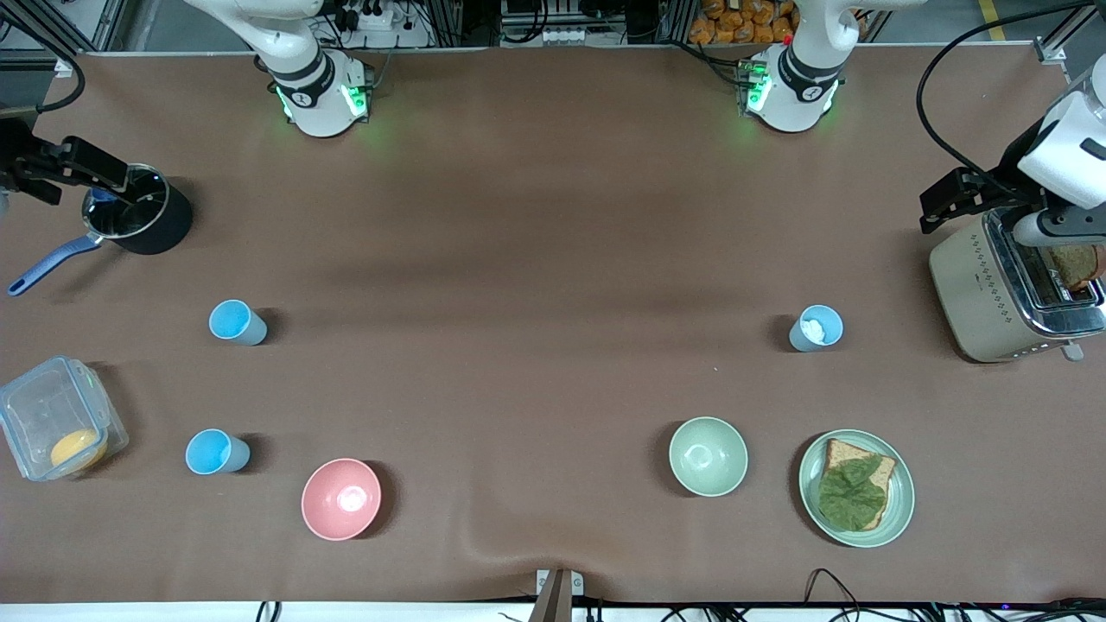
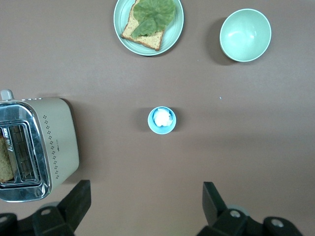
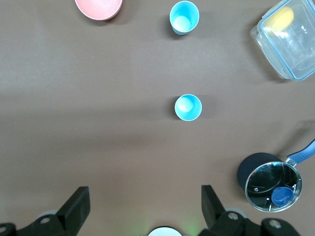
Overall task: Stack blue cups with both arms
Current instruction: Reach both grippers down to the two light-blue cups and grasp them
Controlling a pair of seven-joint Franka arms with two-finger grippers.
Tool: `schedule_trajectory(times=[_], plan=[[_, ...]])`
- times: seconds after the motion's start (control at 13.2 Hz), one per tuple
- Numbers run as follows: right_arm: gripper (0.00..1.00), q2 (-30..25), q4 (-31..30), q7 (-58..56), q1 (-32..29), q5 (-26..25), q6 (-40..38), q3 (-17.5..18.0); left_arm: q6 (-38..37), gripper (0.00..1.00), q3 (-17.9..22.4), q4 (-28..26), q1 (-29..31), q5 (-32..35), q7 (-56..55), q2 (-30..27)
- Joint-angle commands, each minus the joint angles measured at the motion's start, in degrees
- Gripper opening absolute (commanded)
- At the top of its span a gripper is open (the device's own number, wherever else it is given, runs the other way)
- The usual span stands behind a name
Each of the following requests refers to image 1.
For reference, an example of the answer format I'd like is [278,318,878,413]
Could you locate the blue cup with white content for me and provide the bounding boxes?
[788,304,844,353]

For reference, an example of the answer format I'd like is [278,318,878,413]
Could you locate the aluminium frame profile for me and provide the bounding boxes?
[0,0,132,54]

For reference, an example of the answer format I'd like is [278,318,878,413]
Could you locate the pale green plate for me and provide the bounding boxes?
[798,429,916,549]

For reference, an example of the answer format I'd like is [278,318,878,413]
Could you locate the white power strip with plugs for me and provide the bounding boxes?
[331,0,435,49]

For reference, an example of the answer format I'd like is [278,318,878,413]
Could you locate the beige and chrome toaster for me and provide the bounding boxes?
[929,206,1106,365]

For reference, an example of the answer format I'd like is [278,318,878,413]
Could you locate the orange packaged snacks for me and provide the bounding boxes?
[688,0,801,47]

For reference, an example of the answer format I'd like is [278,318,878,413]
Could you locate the pale green bowl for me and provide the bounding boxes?
[668,416,750,498]

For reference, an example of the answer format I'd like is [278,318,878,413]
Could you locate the brown bread slice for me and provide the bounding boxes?
[819,438,898,531]

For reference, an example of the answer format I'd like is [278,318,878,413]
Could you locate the green lettuce leaf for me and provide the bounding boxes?
[817,456,892,532]

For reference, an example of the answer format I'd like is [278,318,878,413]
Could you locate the toast slice in toaster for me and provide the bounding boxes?
[1049,244,1106,293]

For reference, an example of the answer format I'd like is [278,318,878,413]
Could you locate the thick black cable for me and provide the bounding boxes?
[915,0,1106,187]
[0,13,86,115]

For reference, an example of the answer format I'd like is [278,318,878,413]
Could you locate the clear plastic food container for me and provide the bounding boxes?
[0,355,130,483]

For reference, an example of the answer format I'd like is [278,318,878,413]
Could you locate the orange food piece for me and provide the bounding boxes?
[49,429,110,473]

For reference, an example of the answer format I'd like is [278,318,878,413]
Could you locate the pink bowl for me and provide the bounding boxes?
[301,458,383,543]

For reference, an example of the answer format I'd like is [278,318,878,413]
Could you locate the black pot with blue handle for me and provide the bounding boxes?
[7,162,194,298]

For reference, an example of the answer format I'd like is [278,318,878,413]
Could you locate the blue plastic cup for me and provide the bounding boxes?
[185,428,252,476]
[208,299,269,347]

